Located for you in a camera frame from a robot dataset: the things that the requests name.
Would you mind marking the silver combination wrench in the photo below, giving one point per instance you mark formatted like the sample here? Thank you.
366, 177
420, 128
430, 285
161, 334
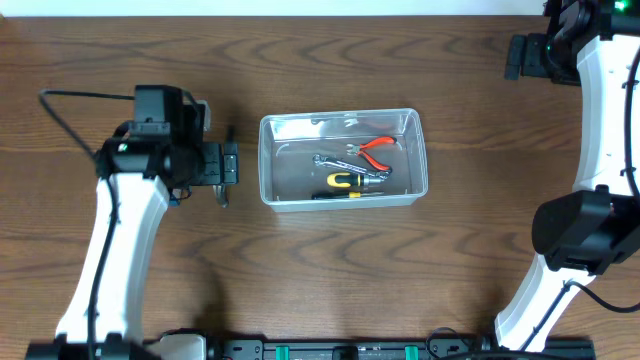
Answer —
331, 162

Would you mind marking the red handled pliers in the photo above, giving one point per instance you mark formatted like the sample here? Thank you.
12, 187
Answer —
370, 149

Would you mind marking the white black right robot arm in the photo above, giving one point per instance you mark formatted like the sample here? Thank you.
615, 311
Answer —
593, 45

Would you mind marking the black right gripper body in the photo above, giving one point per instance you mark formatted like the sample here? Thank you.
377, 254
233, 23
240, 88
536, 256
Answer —
536, 60

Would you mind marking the stubby yellow black screwdriver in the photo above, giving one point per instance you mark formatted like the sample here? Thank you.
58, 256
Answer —
350, 180

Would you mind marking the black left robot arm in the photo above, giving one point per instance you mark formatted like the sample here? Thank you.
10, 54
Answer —
149, 164

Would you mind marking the small black red hammer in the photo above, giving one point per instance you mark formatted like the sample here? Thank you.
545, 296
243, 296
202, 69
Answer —
220, 190

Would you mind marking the black mounting rail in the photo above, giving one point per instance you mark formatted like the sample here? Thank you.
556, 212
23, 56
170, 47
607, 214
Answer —
380, 350

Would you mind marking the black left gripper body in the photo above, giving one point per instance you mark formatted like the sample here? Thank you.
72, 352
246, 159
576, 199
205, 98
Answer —
210, 172

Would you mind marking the slim black yellow screwdriver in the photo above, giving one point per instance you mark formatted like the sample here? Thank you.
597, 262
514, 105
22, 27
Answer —
331, 195

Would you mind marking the clear plastic container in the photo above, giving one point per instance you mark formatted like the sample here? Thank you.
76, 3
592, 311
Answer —
288, 176

